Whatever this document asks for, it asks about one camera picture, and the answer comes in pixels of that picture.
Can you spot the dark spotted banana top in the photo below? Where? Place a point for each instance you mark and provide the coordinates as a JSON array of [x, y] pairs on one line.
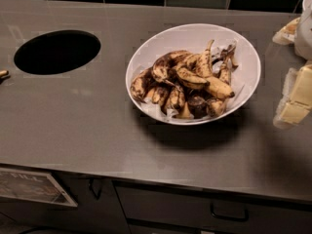
[[162, 65]]

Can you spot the black cabinet door handle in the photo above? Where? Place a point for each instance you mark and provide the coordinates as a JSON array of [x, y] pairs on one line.
[[95, 186]]

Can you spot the dark round banana end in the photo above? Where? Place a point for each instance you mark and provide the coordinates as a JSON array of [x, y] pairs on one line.
[[197, 106]]

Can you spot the spotted banana lower middle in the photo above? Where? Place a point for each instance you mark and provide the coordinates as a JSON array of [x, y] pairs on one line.
[[175, 100]]

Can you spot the round black counter hole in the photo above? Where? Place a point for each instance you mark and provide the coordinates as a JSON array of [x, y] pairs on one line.
[[57, 52]]

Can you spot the spotted banana far left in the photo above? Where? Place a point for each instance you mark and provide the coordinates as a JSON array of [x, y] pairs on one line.
[[141, 84]]

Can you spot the brass object at left edge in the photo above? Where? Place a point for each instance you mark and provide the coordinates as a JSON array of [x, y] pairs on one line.
[[4, 74]]

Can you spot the white bowl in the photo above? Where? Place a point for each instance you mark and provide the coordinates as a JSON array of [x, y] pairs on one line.
[[194, 38]]

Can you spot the spotted banana lower right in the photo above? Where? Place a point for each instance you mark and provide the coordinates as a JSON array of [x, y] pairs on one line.
[[215, 107]]

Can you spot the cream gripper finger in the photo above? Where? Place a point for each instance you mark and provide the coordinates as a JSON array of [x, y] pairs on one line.
[[296, 101], [285, 36]]

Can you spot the yellow banana with long stem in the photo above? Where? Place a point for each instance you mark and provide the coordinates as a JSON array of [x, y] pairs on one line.
[[204, 69]]

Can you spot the spotted banana centre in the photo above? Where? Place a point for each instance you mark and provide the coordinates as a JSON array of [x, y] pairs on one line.
[[188, 78]]

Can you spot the grey cabinet drawer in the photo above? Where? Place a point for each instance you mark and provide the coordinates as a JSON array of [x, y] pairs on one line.
[[190, 208]]

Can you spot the black drawer handle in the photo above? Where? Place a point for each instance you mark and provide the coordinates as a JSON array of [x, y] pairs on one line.
[[231, 212]]

